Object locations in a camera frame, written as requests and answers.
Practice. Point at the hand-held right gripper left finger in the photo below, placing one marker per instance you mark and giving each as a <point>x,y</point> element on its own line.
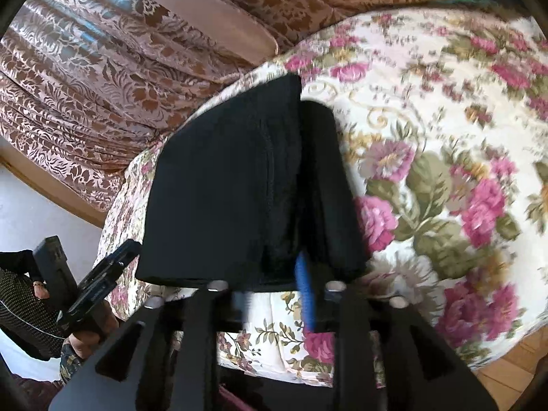
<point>201,329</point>

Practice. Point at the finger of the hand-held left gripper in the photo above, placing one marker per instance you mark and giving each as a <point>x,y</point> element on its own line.
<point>122,259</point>

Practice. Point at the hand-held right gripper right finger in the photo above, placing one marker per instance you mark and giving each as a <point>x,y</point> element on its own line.
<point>306,291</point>

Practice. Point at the black pants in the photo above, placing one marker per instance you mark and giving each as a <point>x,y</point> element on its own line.
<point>222,188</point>

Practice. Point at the person's left forearm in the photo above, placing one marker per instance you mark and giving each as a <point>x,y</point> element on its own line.
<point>70,364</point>

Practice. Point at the person's left hand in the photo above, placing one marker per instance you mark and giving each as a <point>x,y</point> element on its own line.
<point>87,346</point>

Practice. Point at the person's black dotted garment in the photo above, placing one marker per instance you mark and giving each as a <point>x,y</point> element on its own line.
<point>25,321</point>

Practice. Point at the wooden trim board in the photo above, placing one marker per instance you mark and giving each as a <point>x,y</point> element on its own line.
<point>51,186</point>

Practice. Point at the brown floral curtain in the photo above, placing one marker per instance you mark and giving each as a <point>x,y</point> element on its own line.
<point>85,72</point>

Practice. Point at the floral bedspread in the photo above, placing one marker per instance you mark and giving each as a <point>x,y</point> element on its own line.
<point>428,115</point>

